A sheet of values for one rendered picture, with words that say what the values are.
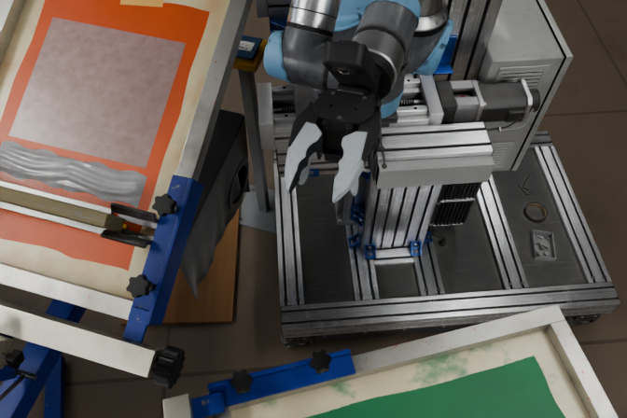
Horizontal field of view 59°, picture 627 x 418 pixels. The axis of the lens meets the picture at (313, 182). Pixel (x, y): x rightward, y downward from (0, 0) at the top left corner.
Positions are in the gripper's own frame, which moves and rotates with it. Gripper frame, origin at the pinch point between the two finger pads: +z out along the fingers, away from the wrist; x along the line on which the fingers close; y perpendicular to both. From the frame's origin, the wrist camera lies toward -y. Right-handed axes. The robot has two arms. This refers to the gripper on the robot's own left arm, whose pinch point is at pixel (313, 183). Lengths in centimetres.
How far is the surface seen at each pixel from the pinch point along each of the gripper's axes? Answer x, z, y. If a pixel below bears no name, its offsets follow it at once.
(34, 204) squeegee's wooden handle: 66, -5, 35
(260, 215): 79, -86, 158
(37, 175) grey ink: 76, -15, 40
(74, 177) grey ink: 68, -17, 41
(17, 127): 85, -23, 36
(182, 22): 56, -55, 27
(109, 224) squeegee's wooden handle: 51, -7, 39
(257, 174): 74, -88, 129
